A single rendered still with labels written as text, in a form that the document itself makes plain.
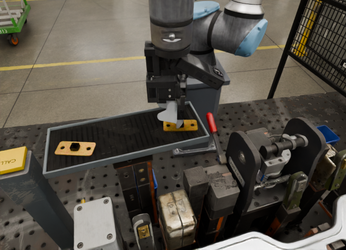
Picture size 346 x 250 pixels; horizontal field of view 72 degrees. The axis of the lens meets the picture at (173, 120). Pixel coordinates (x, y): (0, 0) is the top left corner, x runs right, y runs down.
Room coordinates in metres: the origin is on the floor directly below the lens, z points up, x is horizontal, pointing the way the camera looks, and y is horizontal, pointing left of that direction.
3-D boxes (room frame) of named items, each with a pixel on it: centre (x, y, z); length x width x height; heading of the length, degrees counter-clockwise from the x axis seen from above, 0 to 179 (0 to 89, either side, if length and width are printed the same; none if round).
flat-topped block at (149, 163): (0.40, 0.11, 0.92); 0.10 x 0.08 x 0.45; 107
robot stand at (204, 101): (0.80, -0.09, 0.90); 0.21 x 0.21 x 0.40; 10
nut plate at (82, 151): (0.35, 0.22, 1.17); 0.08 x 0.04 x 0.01; 87
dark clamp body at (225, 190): (0.32, -0.12, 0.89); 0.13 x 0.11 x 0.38; 17
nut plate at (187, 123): (0.42, -0.02, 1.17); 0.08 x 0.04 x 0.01; 92
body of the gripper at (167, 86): (0.42, 0.01, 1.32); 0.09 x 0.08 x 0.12; 92
